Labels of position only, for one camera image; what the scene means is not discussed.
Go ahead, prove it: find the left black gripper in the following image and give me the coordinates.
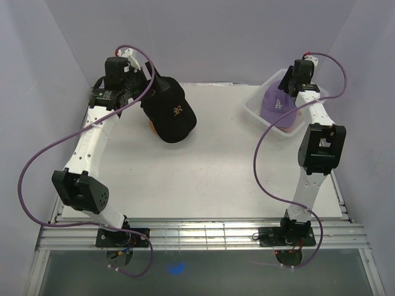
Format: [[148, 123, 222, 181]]
[[123, 61, 170, 103]]

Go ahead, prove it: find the purple cap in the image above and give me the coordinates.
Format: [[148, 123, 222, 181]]
[[260, 80, 297, 129]]

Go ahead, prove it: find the black cap gold logo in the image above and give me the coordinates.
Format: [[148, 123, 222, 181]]
[[141, 76, 197, 144]]

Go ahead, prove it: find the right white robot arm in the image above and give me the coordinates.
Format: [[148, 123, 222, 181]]
[[278, 57, 346, 246]]

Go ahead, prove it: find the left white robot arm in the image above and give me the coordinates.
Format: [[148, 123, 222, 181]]
[[52, 56, 158, 247]]

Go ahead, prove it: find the white plastic basket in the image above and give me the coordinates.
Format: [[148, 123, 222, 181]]
[[245, 68, 328, 138]]

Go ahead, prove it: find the wooden hat stand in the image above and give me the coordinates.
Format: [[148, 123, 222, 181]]
[[149, 120, 159, 136]]

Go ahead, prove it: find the pink cap in basket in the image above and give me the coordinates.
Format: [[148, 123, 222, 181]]
[[279, 110, 301, 133]]

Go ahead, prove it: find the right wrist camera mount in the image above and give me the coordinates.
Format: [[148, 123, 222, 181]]
[[303, 52, 318, 68]]

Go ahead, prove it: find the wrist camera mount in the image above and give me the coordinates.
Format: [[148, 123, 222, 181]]
[[115, 47, 141, 70], [303, 52, 318, 68]]

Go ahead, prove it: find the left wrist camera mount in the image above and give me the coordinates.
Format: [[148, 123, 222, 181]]
[[115, 47, 141, 70]]

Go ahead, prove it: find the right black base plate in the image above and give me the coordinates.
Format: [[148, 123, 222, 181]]
[[258, 227, 316, 247]]

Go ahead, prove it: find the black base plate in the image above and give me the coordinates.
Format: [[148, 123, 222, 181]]
[[95, 228, 150, 248], [258, 227, 316, 247]]

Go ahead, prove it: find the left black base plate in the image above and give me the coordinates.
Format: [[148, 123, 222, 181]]
[[95, 228, 150, 248]]

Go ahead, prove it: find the aluminium rail frame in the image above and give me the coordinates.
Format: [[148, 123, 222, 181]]
[[25, 220, 385, 295]]

